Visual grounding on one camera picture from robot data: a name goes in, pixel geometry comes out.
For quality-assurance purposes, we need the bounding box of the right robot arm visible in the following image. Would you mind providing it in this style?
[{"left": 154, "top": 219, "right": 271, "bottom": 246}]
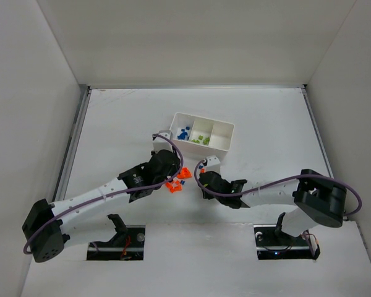
[{"left": 197, "top": 170, "right": 347, "bottom": 237}]

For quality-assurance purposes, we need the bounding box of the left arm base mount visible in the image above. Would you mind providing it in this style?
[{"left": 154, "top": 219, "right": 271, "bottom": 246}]
[{"left": 86, "top": 214, "right": 146, "bottom": 261}]

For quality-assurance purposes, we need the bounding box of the large orange round lego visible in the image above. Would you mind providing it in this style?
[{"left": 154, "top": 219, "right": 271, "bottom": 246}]
[{"left": 177, "top": 167, "right": 192, "bottom": 179}]

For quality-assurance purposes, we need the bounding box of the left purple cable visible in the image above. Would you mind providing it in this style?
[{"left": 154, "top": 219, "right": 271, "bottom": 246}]
[{"left": 23, "top": 132, "right": 185, "bottom": 255}]

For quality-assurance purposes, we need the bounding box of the purple cable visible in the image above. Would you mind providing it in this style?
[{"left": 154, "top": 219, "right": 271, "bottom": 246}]
[
  {"left": 23, "top": 132, "right": 185, "bottom": 255},
  {"left": 194, "top": 159, "right": 363, "bottom": 217}
]

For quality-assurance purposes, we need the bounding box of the large blue arch lego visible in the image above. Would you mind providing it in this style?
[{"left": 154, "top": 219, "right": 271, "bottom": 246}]
[{"left": 177, "top": 131, "right": 189, "bottom": 140}]

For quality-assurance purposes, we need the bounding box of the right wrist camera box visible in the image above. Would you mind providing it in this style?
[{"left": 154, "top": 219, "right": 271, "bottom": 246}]
[{"left": 202, "top": 155, "right": 221, "bottom": 174}]

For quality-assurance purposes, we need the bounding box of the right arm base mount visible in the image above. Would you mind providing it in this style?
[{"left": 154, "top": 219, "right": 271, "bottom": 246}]
[{"left": 254, "top": 213, "right": 321, "bottom": 260}]

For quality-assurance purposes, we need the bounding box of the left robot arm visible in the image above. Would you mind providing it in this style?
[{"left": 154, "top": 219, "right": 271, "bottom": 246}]
[{"left": 22, "top": 149, "right": 184, "bottom": 263}]

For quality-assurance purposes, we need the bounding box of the white three-compartment container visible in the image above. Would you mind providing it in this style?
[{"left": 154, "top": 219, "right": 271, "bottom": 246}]
[{"left": 169, "top": 113, "right": 234, "bottom": 160}]

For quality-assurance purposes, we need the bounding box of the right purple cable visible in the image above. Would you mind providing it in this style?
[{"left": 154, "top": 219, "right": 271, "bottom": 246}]
[{"left": 194, "top": 159, "right": 363, "bottom": 217}]

